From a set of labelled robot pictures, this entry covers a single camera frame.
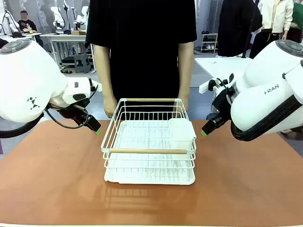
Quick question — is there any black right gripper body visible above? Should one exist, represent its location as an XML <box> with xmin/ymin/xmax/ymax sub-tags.
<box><xmin>211</xmin><ymin>88</ymin><xmax>234</xmax><ymax>121</ymax></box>

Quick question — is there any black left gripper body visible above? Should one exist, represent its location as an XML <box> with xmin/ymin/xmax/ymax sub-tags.
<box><xmin>59</xmin><ymin>105</ymin><xmax>89</xmax><ymax>124</ymax></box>

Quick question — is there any white plastic utensil cup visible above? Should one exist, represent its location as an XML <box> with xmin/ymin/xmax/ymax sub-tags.
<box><xmin>168</xmin><ymin>118</ymin><xmax>197</xmax><ymax>150</ymax></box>

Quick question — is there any white wire dish rack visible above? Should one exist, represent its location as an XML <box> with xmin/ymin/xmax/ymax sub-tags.
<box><xmin>101</xmin><ymin>98</ymin><xmax>197</xmax><ymax>170</ymax></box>

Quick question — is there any white drip tray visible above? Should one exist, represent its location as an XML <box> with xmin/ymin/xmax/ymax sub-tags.
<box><xmin>104</xmin><ymin>120</ymin><xmax>196</xmax><ymax>185</ymax></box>

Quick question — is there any person's right forearm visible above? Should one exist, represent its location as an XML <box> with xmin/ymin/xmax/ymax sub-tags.
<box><xmin>94</xmin><ymin>44</ymin><xmax>118</xmax><ymax>100</ymax></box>

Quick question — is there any person's left forearm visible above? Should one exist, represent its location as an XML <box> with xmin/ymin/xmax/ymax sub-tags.
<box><xmin>177</xmin><ymin>41</ymin><xmax>195</xmax><ymax>95</ymax></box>

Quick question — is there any person's right hand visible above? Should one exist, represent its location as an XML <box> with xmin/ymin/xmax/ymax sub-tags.
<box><xmin>103</xmin><ymin>95</ymin><xmax>118</xmax><ymax>119</ymax></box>

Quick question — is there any person's left hand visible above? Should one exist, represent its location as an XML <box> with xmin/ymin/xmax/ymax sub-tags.
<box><xmin>177</xmin><ymin>91</ymin><xmax>190</xmax><ymax>112</ymax></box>

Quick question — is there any white side table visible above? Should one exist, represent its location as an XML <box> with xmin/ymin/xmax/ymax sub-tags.
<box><xmin>194</xmin><ymin>56</ymin><xmax>253</xmax><ymax>88</ymax></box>

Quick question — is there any grey step stool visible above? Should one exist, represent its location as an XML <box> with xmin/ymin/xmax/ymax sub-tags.
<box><xmin>74</xmin><ymin>53</ymin><xmax>91</xmax><ymax>74</ymax></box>

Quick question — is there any white shoe rack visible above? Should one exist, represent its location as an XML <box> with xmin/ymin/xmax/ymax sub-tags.
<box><xmin>200</xmin><ymin>33</ymin><xmax>219</xmax><ymax>54</ymax></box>

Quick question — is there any white background workbench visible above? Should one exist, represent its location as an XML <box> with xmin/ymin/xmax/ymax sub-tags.
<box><xmin>40</xmin><ymin>33</ymin><xmax>97</xmax><ymax>70</ymax></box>

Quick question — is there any standing person in black coat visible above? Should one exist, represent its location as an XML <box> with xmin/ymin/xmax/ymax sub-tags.
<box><xmin>217</xmin><ymin>0</ymin><xmax>263</xmax><ymax>58</ymax></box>

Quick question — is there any person in black shirt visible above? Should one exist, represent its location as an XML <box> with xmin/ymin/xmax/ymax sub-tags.
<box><xmin>85</xmin><ymin>0</ymin><xmax>197</xmax><ymax>120</ymax></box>

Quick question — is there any white desk with seated person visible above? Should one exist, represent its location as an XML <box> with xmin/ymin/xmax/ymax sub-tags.
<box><xmin>0</xmin><ymin>33</ymin><xmax>42</xmax><ymax>44</ymax></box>

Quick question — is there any seated person in black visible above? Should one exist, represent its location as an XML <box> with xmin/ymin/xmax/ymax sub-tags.
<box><xmin>18</xmin><ymin>10</ymin><xmax>45</xmax><ymax>47</ymax></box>

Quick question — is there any standing person in white jacket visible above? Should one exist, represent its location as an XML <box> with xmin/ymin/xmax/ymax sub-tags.
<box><xmin>250</xmin><ymin>0</ymin><xmax>294</xmax><ymax>59</ymax></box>

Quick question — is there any standing person in green shirt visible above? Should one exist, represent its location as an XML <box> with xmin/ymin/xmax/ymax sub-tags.
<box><xmin>285</xmin><ymin>1</ymin><xmax>303</xmax><ymax>44</ymax></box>

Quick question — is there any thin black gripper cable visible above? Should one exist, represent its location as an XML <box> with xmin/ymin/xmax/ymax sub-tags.
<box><xmin>44</xmin><ymin>85</ymin><xmax>99</xmax><ymax>130</ymax></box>

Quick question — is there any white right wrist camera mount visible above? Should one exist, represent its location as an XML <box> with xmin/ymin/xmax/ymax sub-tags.
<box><xmin>198</xmin><ymin>73</ymin><xmax>235</xmax><ymax>95</ymax></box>

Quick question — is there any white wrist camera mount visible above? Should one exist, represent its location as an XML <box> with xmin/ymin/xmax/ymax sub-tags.
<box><xmin>198</xmin><ymin>73</ymin><xmax>235</xmax><ymax>95</ymax></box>
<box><xmin>90</xmin><ymin>79</ymin><xmax>103</xmax><ymax>93</ymax></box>

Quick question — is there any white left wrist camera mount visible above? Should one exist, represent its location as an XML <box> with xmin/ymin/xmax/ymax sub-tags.
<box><xmin>90</xmin><ymin>79</ymin><xmax>103</xmax><ymax>93</ymax></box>

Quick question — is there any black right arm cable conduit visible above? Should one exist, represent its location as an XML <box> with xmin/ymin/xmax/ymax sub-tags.
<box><xmin>231</xmin><ymin>94</ymin><xmax>303</xmax><ymax>142</ymax></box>

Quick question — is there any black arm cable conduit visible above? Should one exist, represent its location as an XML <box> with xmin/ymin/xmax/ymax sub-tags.
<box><xmin>231</xmin><ymin>94</ymin><xmax>303</xmax><ymax>142</ymax></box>
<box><xmin>0</xmin><ymin>111</ymin><xmax>45</xmax><ymax>139</ymax></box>

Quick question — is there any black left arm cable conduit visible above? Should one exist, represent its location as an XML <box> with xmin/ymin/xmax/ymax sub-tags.
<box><xmin>0</xmin><ymin>111</ymin><xmax>45</xmax><ymax>139</ymax></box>

